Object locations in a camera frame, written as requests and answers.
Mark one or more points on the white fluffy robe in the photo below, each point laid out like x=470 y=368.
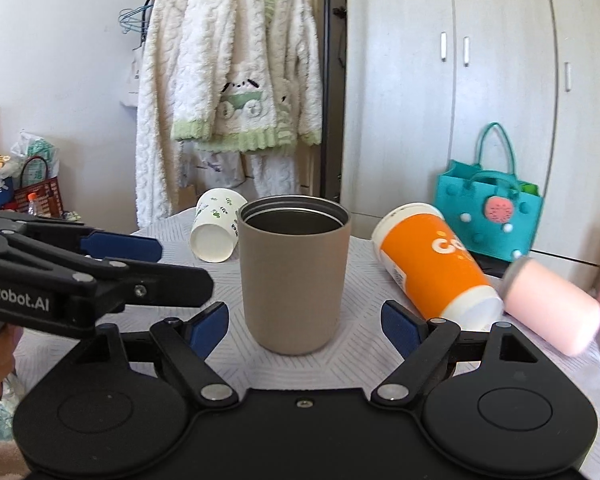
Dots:
x=155 y=125

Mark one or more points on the taupe metal-lined cup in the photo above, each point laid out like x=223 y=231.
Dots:
x=292 y=285

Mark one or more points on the white fluffy pants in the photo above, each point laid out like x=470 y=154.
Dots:
x=272 y=172

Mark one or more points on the plastic bottle orange cap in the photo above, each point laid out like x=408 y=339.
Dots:
x=33 y=205

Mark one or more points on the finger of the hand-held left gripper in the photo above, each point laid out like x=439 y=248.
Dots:
x=120 y=247
x=170 y=285

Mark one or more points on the white paper cup green print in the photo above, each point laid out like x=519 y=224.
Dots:
x=212 y=220

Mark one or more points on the dark vertical post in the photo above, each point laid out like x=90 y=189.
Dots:
x=334 y=85

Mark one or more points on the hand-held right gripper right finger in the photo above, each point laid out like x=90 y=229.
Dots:
x=399 y=324

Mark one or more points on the pink cup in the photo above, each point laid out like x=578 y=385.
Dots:
x=550 y=305

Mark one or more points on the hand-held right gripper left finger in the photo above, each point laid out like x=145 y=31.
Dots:
x=211 y=324

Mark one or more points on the white fluffy green-trimmed jacket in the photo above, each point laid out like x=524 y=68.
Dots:
x=250 y=50

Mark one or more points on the orange and white cup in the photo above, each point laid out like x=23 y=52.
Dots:
x=440 y=265

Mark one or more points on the white wardrobe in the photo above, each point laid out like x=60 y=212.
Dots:
x=505 y=60

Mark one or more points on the red woven basket bag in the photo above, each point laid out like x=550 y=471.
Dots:
x=47 y=195

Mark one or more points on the teal felt handbag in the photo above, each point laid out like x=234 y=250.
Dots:
x=460 y=195

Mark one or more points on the white patterned tablecloth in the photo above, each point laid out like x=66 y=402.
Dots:
x=365 y=280

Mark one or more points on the white plastic bag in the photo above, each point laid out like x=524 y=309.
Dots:
x=37 y=147

